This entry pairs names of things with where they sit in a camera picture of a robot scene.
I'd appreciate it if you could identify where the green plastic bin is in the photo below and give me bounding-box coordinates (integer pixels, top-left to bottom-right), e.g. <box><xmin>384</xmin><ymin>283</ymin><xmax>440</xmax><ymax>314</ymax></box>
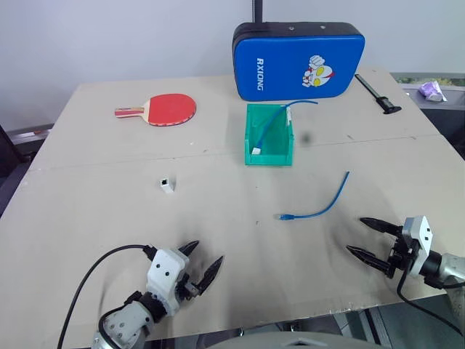
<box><xmin>243</xmin><ymin>103</ymin><xmax>296</xmax><ymax>168</ymax></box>

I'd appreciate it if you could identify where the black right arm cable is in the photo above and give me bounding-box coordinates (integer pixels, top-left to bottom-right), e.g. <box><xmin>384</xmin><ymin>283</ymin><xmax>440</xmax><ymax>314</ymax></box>
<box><xmin>396</xmin><ymin>268</ymin><xmax>465</xmax><ymax>330</ymax></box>

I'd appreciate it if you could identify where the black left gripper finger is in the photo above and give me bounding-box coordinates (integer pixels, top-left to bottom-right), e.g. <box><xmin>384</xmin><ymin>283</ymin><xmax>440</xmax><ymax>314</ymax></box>
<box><xmin>177</xmin><ymin>239</ymin><xmax>201</xmax><ymax>260</ymax></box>
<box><xmin>198</xmin><ymin>255</ymin><xmax>225</xmax><ymax>295</ymax></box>

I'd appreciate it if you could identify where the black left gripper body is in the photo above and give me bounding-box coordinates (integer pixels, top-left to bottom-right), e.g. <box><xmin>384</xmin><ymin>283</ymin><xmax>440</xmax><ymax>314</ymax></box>
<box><xmin>175</xmin><ymin>268</ymin><xmax>203</xmax><ymax>301</ymax></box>

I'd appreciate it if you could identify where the small white adapter block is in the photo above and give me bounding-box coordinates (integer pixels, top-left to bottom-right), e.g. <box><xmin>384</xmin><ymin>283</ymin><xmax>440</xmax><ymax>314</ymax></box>
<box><xmin>158</xmin><ymin>175</ymin><xmax>177</xmax><ymax>195</ymax></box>

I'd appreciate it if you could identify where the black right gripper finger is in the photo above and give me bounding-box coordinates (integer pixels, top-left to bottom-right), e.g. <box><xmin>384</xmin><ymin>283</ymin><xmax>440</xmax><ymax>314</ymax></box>
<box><xmin>345</xmin><ymin>244</ymin><xmax>392</xmax><ymax>275</ymax></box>
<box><xmin>359</xmin><ymin>217</ymin><xmax>404</xmax><ymax>236</ymax></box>

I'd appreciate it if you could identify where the black vertical pole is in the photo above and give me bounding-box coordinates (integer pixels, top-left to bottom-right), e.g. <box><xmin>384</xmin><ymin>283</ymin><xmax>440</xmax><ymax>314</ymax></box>
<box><xmin>251</xmin><ymin>0</ymin><xmax>264</xmax><ymax>25</ymax></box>

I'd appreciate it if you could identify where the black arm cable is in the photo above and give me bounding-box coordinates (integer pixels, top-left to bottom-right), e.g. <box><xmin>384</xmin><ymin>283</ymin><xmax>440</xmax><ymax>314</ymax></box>
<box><xmin>57</xmin><ymin>244</ymin><xmax>158</xmax><ymax>349</ymax></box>
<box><xmin>396</xmin><ymin>268</ymin><xmax>465</xmax><ymax>330</ymax></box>

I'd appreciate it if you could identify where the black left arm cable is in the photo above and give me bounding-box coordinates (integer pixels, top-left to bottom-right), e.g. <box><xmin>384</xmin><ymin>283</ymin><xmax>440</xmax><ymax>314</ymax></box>
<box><xmin>57</xmin><ymin>244</ymin><xmax>158</xmax><ymax>349</ymax></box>

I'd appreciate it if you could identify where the red table tennis paddle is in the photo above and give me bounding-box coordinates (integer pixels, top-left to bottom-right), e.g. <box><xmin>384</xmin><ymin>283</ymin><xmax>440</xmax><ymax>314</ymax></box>
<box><xmin>113</xmin><ymin>92</ymin><xmax>198</xmax><ymax>127</ymax></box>

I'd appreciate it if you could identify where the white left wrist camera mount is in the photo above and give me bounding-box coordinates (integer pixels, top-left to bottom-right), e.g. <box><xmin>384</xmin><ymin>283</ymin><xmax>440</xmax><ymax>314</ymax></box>
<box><xmin>146</xmin><ymin>248</ymin><xmax>191</xmax><ymax>316</ymax></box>

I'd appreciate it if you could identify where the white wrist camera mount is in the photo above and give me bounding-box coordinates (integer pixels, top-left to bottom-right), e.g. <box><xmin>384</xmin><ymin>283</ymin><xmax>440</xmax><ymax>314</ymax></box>
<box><xmin>401</xmin><ymin>215</ymin><xmax>435</xmax><ymax>279</ymax></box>
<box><xmin>146</xmin><ymin>248</ymin><xmax>191</xmax><ymax>316</ymax></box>

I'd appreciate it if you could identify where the dark side shelf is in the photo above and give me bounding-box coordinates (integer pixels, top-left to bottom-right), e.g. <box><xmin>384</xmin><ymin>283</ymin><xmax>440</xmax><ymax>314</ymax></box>
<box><xmin>389</xmin><ymin>71</ymin><xmax>465</xmax><ymax>163</ymax></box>

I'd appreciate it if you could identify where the blue Ethernet cable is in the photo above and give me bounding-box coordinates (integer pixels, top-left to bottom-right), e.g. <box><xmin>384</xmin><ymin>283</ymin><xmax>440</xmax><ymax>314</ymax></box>
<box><xmin>272</xmin><ymin>171</ymin><xmax>351</xmax><ymax>222</ymax></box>

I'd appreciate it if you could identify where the blue RXIONG kick pad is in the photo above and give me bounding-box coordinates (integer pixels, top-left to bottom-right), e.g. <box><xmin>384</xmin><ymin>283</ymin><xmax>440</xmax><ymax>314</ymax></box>
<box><xmin>232</xmin><ymin>21</ymin><xmax>367</xmax><ymax>101</ymax></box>

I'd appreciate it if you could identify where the purple white crumpled wrapper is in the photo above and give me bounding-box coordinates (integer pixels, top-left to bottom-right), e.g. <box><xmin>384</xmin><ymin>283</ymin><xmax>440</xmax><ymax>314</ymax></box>
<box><xmin>418</xmin><ymin>81</ymin><xmax>449</xmax><ymax>103</ymax></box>

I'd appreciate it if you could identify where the blue cable with white coupler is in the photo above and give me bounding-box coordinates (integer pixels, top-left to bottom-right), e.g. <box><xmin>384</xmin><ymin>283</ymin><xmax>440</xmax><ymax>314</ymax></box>
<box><xmin>251</xmin><ymin>100</ymin><xmax>320</xmax><ymax>157</ymax></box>

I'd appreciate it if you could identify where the black caliper tool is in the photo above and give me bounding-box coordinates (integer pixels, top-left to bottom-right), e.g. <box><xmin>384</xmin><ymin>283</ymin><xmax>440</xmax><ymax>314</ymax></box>
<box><xmin>354</xmin><ymin>73</ymin><xmax>403</xmax><ymax>116</ymax></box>

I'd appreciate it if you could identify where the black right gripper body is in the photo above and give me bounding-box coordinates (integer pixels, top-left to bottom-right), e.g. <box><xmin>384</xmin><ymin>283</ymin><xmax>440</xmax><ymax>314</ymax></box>
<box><xmin>384</xmin><ymin>226</ymin><xmax>416</xmax><ymax>280</ymax></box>

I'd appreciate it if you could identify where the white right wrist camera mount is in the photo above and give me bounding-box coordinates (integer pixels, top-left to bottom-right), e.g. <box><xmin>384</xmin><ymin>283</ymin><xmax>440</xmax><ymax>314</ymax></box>
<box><xmin>401</xmin><ymin>215</ymin><xmax>435</xmax><ymax>279</ymax></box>

